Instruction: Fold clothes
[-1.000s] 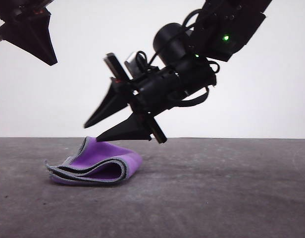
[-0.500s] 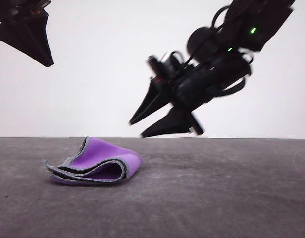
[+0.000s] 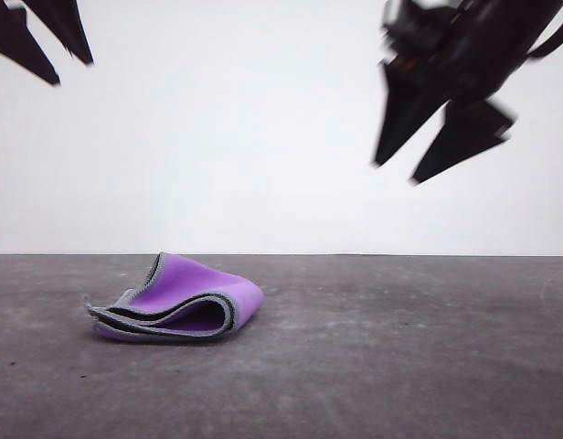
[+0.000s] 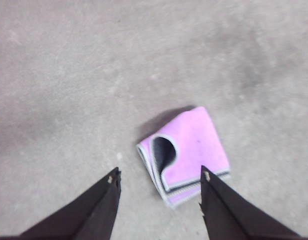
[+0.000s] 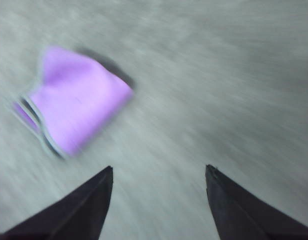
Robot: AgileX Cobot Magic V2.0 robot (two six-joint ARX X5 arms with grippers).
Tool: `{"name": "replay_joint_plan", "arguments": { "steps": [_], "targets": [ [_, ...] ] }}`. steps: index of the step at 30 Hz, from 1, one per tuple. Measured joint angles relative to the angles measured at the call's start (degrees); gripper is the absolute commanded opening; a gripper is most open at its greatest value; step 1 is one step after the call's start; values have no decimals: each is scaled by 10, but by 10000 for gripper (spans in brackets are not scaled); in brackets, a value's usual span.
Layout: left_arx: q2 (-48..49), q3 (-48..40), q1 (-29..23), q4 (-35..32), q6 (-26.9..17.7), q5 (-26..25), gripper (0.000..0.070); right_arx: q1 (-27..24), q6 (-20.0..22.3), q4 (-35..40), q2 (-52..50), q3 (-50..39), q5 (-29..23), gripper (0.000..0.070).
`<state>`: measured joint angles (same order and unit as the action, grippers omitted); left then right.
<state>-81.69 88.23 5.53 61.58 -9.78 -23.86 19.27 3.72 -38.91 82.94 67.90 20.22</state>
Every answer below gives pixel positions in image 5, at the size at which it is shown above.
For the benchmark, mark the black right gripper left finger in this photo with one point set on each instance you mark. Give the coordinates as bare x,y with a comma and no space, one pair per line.
76,215

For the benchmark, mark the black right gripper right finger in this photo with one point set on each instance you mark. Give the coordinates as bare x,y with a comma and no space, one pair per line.
244,215

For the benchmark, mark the grey table cloth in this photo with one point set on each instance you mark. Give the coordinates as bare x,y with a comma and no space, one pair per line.
206,87

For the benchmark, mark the purple towel with grey hem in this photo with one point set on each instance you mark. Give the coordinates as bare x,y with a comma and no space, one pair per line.
76,100

